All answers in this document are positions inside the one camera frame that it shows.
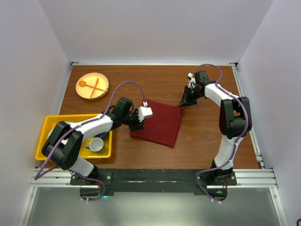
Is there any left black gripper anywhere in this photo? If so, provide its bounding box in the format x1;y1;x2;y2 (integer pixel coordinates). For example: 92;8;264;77
121;108;145;132

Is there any dark red cloth napkin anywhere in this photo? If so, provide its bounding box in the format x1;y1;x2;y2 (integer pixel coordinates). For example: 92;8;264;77
130;100;184;147

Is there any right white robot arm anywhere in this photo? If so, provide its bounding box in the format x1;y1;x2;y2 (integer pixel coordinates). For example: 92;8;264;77
179;71;252;185

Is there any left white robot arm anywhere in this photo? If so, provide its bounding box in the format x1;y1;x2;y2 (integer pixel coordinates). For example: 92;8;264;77
41;97;153;185

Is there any dark blue mug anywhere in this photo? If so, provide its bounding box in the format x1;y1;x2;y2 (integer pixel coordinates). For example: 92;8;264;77
95;132;106;138

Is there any grey white mug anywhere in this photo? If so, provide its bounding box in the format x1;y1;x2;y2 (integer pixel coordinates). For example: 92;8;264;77
86;137;104;153

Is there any orange plastic fork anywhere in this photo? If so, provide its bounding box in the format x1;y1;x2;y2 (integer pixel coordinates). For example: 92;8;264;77
90;77;99;99

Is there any orange round plate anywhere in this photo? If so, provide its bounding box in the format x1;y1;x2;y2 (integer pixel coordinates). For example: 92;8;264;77
75;73;110;100

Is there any orange plastic spoon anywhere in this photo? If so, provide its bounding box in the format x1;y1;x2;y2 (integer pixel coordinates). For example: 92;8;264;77
79;81;104;91

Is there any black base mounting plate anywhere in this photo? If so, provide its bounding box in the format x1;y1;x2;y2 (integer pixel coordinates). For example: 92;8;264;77
70;169;237;198

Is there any yellow plastic bin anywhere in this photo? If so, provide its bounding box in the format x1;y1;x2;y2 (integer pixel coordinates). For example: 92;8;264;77
35;114;112;161

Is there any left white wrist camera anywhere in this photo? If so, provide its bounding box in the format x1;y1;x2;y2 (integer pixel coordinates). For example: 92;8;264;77
138;100;153;122

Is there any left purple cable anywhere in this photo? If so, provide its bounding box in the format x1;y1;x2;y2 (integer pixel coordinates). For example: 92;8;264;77
33;81;148;202

